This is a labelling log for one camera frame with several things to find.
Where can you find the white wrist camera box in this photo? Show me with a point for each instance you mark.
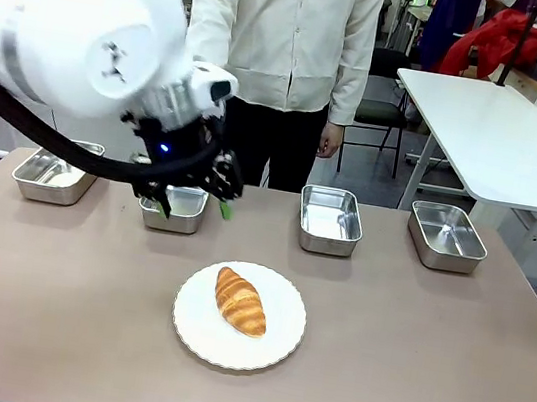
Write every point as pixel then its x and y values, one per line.
pixel 212 84

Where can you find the person's black trousers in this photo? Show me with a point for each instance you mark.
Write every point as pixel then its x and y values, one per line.
pixel 291 149

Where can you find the black folding chair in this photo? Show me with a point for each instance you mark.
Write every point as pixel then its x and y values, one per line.
pixel 380 111

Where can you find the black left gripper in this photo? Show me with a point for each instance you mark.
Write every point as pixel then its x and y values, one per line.
pixel 176 144

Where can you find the black stand pole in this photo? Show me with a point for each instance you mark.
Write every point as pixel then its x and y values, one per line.
pixel 516 46

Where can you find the blue hanging garment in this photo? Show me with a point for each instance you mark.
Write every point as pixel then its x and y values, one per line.
pixel 446 25

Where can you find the large white side table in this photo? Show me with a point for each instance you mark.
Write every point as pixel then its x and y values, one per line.
pixel 500 139

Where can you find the person's left hand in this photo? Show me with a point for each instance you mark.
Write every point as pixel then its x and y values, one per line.
pixel 330 142

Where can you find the steel rectangular container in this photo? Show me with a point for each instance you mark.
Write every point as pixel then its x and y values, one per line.
pixel 445 236
pixel 44 177
pixel 185 216
pixel 330 220

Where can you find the golden brown croissant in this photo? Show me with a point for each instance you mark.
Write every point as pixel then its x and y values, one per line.
pixel 239 303

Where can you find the red cloth pile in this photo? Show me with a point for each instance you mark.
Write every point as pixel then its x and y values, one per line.
pixel 494 42

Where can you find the person's left forearm cream sleeve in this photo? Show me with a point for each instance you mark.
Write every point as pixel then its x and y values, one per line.
pixel 348 86

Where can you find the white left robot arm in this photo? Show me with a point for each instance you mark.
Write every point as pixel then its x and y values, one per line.
pixel 75 5

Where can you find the white scalloped plate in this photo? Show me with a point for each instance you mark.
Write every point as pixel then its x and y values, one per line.
pixel 194 324

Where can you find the person's cream button shirt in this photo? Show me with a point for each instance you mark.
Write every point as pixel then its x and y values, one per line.
pixel 287 27

